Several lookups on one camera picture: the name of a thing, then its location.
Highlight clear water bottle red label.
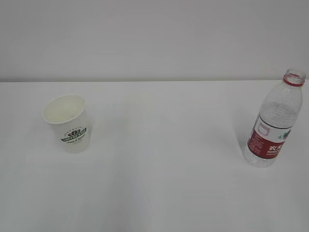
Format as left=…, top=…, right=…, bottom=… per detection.
left=243, top=68, right=306, bottom=168

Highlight white paper cup green logo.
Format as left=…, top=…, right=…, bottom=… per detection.
left=42, top=95, right=90, bottom=154

